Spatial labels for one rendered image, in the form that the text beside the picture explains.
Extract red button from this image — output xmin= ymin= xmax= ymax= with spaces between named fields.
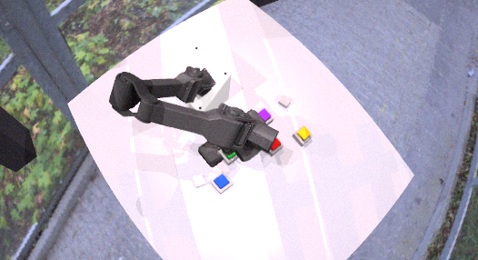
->
xmin=267 ymin=137 xmax=284 ymax=156

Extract green button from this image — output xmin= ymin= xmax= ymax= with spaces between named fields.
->
xmin=218 ymin=150 xmax=238 ymax=165

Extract blue button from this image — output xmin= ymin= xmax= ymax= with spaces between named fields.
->
xmin=210 ymin=172 xmax=233 ymax=194

